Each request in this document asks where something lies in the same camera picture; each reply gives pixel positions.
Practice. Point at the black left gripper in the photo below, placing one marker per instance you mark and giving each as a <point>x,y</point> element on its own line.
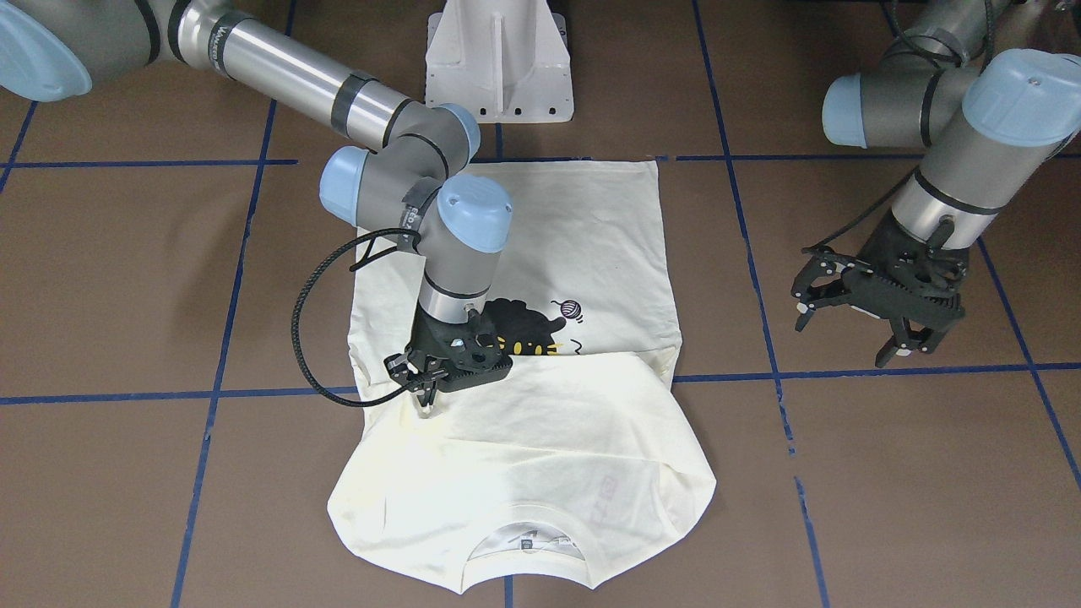
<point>883,244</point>

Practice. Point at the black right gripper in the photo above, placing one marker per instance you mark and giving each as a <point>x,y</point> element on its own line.
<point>425,338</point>

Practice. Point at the cream long-sleeve cat shirt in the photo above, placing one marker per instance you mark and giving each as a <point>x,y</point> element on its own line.
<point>580,464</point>

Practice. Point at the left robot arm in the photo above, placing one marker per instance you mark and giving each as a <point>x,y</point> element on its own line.
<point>986,119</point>

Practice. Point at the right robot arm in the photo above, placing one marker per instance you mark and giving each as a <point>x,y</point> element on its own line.
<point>402,177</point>

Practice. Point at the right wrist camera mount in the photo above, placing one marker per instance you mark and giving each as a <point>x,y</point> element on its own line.
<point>399,371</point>

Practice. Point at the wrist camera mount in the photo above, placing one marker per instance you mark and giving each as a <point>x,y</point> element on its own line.
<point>819,284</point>
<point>399,371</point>

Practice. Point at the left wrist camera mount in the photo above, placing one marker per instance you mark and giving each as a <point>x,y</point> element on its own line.
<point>819,284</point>

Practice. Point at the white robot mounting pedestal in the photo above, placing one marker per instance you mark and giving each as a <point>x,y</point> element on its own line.
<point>504,61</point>

